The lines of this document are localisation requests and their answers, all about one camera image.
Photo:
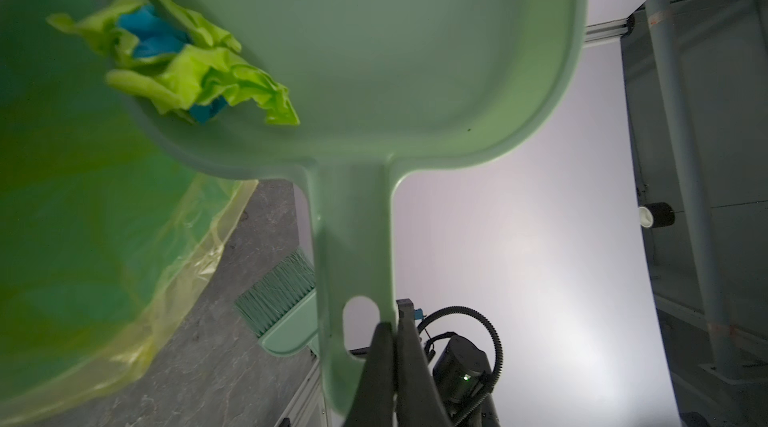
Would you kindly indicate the lime green scrap pair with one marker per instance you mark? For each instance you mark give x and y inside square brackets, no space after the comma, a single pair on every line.
[178,60]

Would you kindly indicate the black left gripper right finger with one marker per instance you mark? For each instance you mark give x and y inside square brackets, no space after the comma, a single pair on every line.
[417,401]

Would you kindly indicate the mint green hand brush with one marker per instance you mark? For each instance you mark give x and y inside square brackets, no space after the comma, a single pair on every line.
[281,308]

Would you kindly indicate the green lined trash bin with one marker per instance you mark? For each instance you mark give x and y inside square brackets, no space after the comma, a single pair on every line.
[106,241]

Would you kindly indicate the mint green dustpan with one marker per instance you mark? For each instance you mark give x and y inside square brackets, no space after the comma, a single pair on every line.
[382,88]

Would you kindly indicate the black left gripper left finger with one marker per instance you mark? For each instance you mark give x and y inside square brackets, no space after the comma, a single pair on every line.
[373,404]

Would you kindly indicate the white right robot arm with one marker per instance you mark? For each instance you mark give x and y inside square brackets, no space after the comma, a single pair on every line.
[463,375]

